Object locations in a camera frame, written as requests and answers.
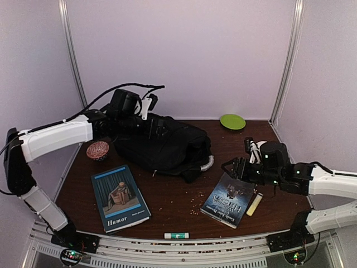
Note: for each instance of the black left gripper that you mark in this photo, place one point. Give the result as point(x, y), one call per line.
point(149, 125)

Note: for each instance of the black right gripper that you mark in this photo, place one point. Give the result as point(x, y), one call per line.
point(240, 163)

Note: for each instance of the dark Wuthering Heights book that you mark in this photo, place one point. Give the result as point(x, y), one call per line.
point(228, 201)

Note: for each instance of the black student backpack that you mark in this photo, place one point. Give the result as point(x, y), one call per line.
point(167, 146)

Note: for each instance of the blue Humor book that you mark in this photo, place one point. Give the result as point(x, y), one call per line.
point(120, 202)

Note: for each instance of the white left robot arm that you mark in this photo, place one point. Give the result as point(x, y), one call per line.
point(24, 148)

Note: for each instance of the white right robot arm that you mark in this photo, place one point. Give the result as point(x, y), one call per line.
point(313, 178)

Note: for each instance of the white bowl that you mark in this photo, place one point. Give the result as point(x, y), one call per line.
point(260, 143)

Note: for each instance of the yellow highlighter marker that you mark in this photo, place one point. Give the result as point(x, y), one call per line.
point(254, 204)

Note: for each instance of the green plate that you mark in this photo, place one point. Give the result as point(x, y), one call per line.
point(232, 122)

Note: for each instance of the green white glue stick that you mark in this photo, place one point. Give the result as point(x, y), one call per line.
point(175, 236)

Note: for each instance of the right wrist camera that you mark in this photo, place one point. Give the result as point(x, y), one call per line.
point(252, 150)

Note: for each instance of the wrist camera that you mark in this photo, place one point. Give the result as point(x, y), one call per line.
point(252, 150)
point(147, 104)

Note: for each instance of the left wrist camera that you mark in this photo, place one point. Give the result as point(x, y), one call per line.
point(147, 104)

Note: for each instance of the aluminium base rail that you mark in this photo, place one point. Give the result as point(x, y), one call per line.
point(246, 251)

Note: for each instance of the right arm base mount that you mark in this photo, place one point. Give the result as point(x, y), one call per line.
point(289, 239)

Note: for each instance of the left aluminium frame post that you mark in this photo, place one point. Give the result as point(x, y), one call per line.
point(64, 15)

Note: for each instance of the aluminium frame post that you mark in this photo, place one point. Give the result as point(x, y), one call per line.
point(296, 28)
point(64, 15)

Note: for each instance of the right aluminium frame post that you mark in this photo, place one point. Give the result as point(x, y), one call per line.
point(296, 28)

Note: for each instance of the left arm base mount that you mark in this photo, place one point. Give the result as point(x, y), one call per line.
point(81, 242)

